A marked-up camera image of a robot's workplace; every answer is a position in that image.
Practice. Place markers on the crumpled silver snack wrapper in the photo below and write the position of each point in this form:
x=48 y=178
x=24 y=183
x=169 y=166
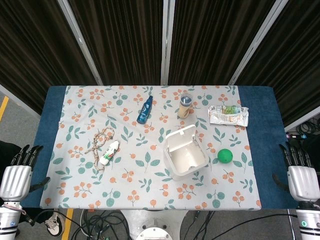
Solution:
x=228 y=115

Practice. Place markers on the white plastic bin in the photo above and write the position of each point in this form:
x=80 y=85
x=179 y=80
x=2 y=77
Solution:
x=185 y=152

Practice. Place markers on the white tube with red print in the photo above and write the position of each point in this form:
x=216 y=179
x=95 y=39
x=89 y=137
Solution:
x=109 y=153

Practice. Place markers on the blue table cover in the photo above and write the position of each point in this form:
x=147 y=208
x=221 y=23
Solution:
x=260 y=140

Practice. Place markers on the blue spray bottle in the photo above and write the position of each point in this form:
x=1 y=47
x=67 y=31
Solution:
x=145 y=110

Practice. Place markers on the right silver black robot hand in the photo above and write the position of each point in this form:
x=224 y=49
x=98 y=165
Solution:
x=303 y=181

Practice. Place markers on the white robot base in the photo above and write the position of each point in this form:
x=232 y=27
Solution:
x=153 y=225

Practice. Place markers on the floral patterned tablecloth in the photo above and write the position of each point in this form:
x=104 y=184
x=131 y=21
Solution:
x=140 y=140

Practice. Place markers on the white black sneaker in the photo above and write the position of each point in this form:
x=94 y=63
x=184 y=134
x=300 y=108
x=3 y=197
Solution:
x=53 y=224

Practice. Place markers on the power strip with plugs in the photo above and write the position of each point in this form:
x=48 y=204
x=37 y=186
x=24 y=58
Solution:
x=296 y=136

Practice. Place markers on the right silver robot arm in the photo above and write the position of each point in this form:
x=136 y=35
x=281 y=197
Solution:
x=308 y=221

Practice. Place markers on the dark folding screen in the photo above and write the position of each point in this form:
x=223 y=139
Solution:
x=160 y=42

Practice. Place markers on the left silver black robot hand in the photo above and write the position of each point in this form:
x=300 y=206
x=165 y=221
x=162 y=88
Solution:
x=15 y=175

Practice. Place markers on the beige bottle with clear cap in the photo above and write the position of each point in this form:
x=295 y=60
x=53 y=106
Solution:
x=185 y=106

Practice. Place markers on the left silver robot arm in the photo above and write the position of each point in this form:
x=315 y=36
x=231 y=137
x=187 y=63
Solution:
x=8 y=218

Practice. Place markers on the green ball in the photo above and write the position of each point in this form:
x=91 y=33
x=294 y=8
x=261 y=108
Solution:
x=225 y=156

